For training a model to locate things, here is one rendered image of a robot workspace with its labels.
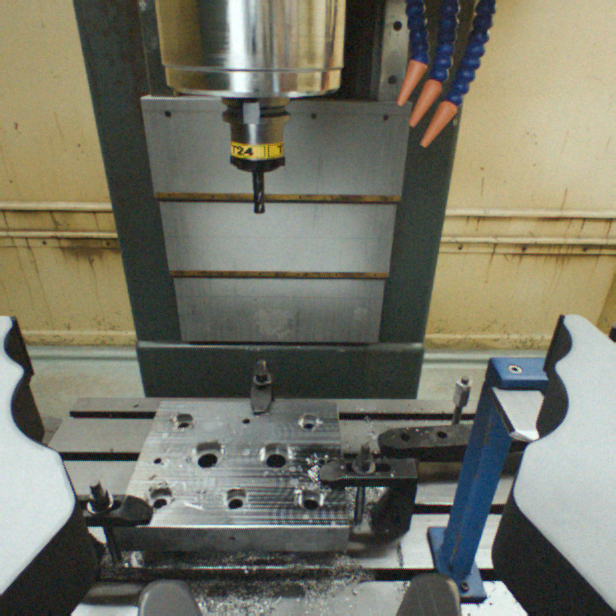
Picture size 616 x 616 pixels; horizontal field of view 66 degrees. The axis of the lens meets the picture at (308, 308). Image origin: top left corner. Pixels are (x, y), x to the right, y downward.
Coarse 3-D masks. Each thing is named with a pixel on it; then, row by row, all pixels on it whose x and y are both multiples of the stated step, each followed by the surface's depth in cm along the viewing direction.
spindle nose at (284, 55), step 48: (192, 0) 34; (240, 0) 33; (288, 0) 34; (336, 0) 37; (192, 48) 36; (240, 48) 35; (288, 48) 36; (336, 48) 39; (240, 96) 37; (288, 96) 38
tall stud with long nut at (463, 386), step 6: (462, 378) 78; (468, 378) 78; (456, 384) 79; (462, 384) 78; (468, 384) 78; (456, 390) 79; (462, 390) 78; (468, 390) 78; (456, 396) 79; (462, 396) 78; (468, 396) 78; (456, 402) 80; (462, 402) 79; (456, 408) 81; (462, 408) 81; (456, 414) 81; (456, 420) 82
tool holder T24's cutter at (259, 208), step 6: (252, 174) 47; (258, 174) 47; (252, 180) 48; (258, 180) 47; (258, 186) 47; (264, 186) 48; (258, 192) 48; (258, 198) 48; (264, 198) 49; (258, 204) 48; (264, 204) 49; (258, 210) 49; (264, 210) 49
